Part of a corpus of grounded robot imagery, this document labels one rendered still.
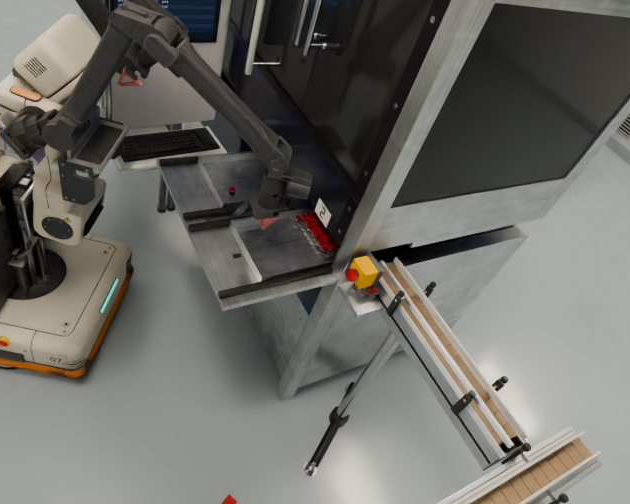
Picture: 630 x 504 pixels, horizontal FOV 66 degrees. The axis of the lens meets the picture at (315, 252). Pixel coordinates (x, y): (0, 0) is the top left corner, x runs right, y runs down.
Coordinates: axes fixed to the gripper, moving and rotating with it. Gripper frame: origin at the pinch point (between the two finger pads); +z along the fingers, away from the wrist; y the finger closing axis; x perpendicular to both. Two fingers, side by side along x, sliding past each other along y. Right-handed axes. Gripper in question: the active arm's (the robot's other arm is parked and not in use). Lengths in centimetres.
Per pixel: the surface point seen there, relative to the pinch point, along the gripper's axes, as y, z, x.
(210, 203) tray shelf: -2.8, 20.2, 32.3
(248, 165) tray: 19, 20, 50
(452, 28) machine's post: 28, -64, -11
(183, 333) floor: -7, 108, 36
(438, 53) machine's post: 28, -58, -10
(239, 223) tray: 3.0, 18.9, 19.6
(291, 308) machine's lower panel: 25, 58, 4
